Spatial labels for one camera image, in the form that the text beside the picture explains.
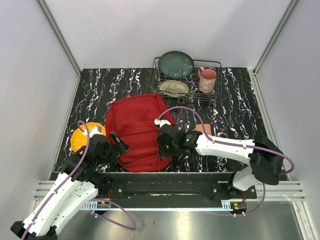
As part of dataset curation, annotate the red student backpack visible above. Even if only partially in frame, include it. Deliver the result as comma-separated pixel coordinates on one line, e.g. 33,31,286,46
105,93,172,173

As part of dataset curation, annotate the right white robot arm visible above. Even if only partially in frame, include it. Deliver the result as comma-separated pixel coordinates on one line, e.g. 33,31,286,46
156,123,284,199

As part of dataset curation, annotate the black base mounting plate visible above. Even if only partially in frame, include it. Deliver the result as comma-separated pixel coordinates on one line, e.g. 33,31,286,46
86,172,257,200

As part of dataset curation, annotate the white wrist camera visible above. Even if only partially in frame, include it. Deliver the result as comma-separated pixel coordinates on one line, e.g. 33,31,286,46
89,125,106,137
154,119,172,128

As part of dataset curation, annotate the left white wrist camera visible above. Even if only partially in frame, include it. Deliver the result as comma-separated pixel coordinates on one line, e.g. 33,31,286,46
89,125,106,137

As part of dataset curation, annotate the teal ceramic plate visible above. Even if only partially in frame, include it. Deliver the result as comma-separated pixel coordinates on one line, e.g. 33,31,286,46
158,51,194,79

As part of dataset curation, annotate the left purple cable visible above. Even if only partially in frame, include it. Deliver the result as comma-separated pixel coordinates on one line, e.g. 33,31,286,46
19,120,138,240

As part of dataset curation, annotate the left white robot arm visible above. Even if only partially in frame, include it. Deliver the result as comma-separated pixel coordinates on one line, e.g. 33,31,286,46
10,132,129,240

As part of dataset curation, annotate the speckled beige plate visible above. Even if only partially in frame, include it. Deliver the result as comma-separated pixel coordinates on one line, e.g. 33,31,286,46
158,80,190,97

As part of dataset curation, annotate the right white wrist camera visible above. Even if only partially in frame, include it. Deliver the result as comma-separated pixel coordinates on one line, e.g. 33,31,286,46
154,119,172,128

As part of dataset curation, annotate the black wire dish rack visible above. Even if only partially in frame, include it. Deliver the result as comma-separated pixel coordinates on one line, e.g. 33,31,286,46
146,57,223,102

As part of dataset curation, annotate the pink leather wallet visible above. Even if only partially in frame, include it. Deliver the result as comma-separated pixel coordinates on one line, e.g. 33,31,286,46
195,123,212,135

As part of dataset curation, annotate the orange plastic plate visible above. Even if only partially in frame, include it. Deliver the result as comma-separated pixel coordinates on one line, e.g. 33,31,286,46
70,122,106,153

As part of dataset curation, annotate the pink patterned mug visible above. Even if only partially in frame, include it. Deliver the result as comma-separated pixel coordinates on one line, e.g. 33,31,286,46
198,67,217,94

